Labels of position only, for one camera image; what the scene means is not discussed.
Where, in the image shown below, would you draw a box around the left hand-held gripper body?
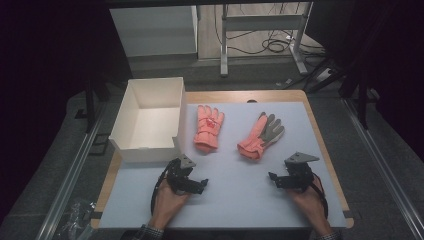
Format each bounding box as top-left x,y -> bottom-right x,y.
165,153 -> 198,195

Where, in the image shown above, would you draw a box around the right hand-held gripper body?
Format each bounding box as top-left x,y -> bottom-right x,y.
283,151 -> 321,194

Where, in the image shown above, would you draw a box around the pink glove with grey palm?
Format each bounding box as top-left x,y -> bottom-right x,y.
236,111 -> 286,161

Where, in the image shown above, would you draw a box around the pink glove with red print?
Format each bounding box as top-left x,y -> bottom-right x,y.
193,104 -> 226,155

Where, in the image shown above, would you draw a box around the white cardboard box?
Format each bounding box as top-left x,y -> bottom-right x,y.
108,76 -> 187,164

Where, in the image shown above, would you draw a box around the person's left hand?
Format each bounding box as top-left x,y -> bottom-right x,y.
147,179 -> 192,232

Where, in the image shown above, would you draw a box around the person's right hand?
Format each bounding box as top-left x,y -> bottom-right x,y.
287,175 -> 335,237

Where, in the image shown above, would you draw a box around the pale lavender table mat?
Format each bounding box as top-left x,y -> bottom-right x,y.
98,101 -> 348,230

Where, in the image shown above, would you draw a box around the black metal stand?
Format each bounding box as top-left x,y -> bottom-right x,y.
339,59 -> 382,131
74,75 -> 112,135

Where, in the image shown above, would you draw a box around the white power strip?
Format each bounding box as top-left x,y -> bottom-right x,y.
314,67 -> 333,83

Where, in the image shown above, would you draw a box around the clear plastic bag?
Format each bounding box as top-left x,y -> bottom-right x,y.
54,197 -> 97,240

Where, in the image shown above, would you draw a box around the white cabinet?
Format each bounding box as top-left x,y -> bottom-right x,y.
109,5 -> 200,63

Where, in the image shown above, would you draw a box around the left hand-held gripper black cable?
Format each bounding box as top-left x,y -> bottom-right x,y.
150,159 -> 178,216

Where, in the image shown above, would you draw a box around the hand-held gripper black cable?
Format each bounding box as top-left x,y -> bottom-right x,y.
150,159 -> 178,216
311,172 -> 330,220

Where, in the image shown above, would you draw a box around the right hand-held gripper black cable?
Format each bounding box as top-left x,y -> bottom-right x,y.
311,172 -> 330,220

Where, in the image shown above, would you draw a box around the black floor bracket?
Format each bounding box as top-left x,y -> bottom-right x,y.
87,132 -> 111,157

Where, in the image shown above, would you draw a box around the aluminium rail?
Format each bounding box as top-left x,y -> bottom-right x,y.
34,102 -> 108,240
342,97 -> 424,240

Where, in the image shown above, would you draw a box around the black floor cables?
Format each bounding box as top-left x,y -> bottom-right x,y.
213,2 -> 327,57

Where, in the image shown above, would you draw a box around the grey metal desk frame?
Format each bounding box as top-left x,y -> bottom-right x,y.
219,1 -> 315,79

